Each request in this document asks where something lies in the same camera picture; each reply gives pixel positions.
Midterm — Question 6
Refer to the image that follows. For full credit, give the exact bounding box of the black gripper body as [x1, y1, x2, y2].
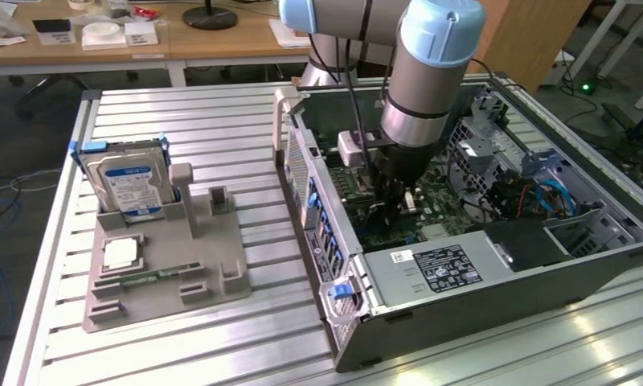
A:
[373, 143, 437, 191]

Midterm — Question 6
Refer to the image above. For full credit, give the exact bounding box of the green motherboard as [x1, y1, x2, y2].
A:
[323, 138, 495, 253]

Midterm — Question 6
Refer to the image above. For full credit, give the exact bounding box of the metal disk bay cage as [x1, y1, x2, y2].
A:
[446, 116, 522, 179]

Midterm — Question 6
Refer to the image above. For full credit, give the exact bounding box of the grey power supply unit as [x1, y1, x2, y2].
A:
[359, 230, 516, 310]

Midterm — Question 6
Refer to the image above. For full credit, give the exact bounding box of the open grey PC case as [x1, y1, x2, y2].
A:
[271, 72, 643, 373]

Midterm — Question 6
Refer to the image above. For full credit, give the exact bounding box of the stack of white papers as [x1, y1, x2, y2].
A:
[267, 18, 313, 50]

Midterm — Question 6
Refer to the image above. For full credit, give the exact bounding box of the black floor stand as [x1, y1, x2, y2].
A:
[599, 90, 643, 184]

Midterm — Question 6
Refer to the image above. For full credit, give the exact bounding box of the green RAM stick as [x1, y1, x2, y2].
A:
[118, 263, 202, 283]

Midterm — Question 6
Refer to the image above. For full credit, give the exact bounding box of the wooden desk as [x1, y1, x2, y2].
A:
[0, 0, 463, 78]

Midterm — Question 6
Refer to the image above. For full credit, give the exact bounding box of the grey parts rack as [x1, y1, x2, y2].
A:
[82, 162, 253, 335]

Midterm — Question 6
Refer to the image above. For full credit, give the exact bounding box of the silver CPU chip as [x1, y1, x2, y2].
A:
[101, 239, 141, 273]

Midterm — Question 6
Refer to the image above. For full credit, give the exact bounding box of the black round lamp base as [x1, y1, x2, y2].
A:
[181, 0, 239, 31]

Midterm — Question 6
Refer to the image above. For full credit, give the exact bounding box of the small white labelled box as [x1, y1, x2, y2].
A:
[123, 21, 159, 47]

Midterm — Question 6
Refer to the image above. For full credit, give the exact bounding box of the black and white box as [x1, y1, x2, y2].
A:
[30, 18, 78, 47]

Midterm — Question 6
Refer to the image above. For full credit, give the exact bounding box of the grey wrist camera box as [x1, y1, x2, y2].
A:
[337, 129, 387, 169]

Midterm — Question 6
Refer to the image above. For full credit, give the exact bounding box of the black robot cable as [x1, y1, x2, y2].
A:
[307, 34, 510, 178]

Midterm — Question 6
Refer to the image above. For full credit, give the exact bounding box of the blue data wire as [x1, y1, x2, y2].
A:
[534, 180, 579, 219]

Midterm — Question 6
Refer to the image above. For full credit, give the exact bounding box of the hard disk with blue bracket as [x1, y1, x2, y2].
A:
[69, 133, 181, 223]

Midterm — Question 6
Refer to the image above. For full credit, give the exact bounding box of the white table frame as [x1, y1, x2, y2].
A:
[562, 0, 643, 110]

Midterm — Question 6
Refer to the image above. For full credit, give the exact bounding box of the blue floor cable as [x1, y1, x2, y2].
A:
[0, 170, 28, 347]

